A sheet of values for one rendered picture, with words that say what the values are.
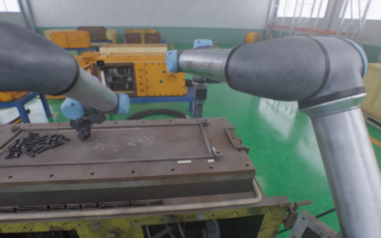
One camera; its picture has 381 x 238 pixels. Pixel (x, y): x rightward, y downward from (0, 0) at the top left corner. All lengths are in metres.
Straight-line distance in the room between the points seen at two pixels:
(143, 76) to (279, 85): 3.08
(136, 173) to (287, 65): 0.64
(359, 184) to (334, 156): 0.06
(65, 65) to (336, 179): 0.54
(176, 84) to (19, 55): 3.05
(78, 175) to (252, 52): 0.73
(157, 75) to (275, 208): 2.77
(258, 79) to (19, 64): 0.38
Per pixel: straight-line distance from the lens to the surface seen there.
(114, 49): 6.62
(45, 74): 0.40
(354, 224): 0.48
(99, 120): 0.88
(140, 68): 3.30
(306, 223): 0.97
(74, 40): 9.83
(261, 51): 0.35
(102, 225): 0.89
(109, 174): 0.82
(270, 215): 0.97
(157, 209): 0.81
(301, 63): 0.35
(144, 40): 9.10
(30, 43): 0.40
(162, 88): 3.37
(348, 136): 0.43
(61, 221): 0.92
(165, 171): 0.78
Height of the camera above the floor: 1.90
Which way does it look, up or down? 28 degrees down
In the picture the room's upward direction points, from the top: 2 degrees clockwise
